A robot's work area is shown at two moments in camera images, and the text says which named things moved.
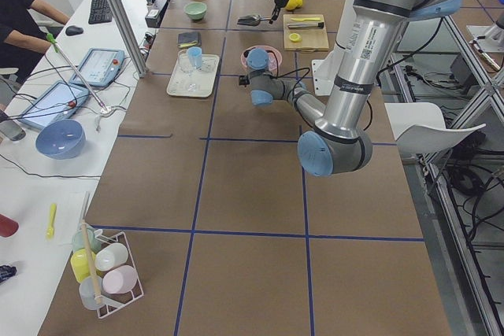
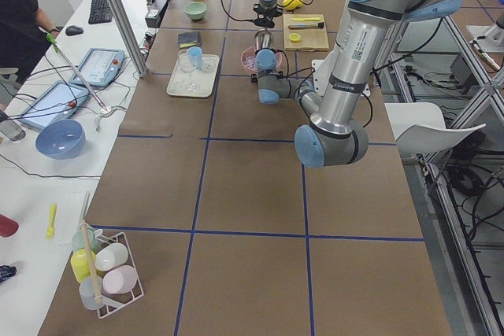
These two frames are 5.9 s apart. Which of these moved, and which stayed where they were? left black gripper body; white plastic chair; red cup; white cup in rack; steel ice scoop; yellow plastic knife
Moved: steel ice scoop; left black gripper body
Stayed: white cup in rack; yellow plastic knife; white plastic chair; red cup
